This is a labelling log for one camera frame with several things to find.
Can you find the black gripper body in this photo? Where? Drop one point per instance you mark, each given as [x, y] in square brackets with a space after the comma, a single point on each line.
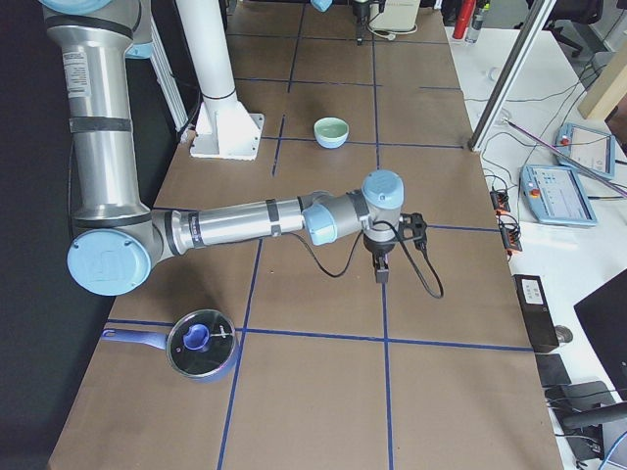
[379, 248]

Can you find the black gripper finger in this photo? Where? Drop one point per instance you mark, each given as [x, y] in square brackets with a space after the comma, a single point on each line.
[378, 269]
[386, 269]

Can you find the green bowl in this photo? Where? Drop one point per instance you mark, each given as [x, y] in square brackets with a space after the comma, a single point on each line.
[331, 132]

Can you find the black box with label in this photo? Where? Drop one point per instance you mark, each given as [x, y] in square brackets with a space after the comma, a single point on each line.
[535, 312]

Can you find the near teach pendant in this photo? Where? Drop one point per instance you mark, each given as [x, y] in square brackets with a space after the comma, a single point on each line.
[555, 195]

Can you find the teach pendant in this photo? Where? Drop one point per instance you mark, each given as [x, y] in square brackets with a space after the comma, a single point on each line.
[555, 195]
[594, 149]

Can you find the blue saucepan with glass lid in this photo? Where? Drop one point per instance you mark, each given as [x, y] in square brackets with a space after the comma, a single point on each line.
[201, 346]

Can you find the black monitor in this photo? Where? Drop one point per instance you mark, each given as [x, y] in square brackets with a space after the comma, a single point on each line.
[602, 315]

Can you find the pale green toaster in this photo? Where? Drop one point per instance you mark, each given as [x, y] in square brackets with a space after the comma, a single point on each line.
[393, 15]

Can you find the far teach pendant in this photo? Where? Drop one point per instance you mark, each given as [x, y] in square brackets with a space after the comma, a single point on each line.
[594, 149]

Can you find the red bottle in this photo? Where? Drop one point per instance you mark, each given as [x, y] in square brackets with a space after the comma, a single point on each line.
[465, 11]

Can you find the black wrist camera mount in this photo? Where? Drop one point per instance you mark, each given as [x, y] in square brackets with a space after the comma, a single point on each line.
[413, 228]

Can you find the aluminium frame post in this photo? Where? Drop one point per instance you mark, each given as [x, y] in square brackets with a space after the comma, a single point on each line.
[537, 17]

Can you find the white pedestal column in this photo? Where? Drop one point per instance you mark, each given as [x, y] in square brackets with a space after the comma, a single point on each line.
[224, 129]

